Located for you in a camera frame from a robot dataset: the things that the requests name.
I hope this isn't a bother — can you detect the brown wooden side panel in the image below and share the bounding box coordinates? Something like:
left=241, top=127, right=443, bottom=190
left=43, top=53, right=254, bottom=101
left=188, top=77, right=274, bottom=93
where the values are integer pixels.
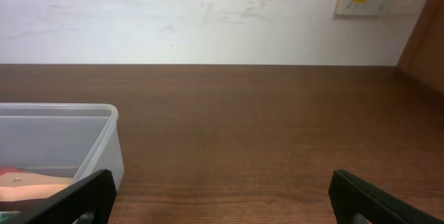
left=397, top=0, right=443, bottom=93

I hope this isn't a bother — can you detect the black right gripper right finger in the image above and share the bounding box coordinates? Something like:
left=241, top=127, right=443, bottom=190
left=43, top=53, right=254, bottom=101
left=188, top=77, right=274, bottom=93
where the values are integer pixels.
left=328, top=169, right=443, bottom=224

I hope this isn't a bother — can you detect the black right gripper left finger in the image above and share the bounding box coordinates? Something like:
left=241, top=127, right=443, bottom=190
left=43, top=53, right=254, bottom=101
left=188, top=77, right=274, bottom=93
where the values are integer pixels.
left=6, top=169, right=117, bottom=224

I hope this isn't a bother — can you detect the wooden handled brown spatula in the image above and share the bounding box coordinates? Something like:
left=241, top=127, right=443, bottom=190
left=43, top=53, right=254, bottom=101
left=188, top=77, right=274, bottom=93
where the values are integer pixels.
left=1, top=168, right=73, bottom=202

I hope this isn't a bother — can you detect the clear box of wall plugs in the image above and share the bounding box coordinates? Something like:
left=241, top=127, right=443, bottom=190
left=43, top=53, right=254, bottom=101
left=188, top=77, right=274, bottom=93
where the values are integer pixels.
left=0, top=211, right=19, bottom=222

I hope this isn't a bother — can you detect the clear plastic container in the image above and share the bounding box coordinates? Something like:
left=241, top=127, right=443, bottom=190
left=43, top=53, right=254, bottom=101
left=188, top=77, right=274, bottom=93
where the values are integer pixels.
left=1, top=103, right=124, bottom=187

